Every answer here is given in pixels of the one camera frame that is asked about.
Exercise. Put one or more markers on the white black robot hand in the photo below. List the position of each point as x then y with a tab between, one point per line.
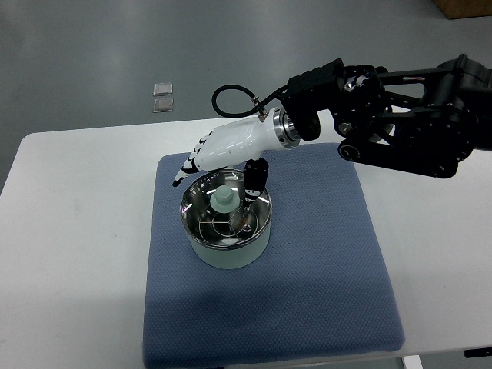
242	141

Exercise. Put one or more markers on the glass lid with green knob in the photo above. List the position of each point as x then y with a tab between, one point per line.
220	214

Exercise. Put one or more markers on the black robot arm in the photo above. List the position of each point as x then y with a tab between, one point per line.
424	122

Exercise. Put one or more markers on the green pot with steel interior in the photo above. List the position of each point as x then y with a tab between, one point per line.
232	259

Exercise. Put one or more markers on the upper floor metal plate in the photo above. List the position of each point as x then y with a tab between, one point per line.
162	89

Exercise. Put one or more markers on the blue quilted mat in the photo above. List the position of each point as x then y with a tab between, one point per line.
320	288

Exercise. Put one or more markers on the brown cardboard box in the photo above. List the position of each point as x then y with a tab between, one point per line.
458	9

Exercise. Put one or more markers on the white table leg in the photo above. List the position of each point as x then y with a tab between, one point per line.
412	362

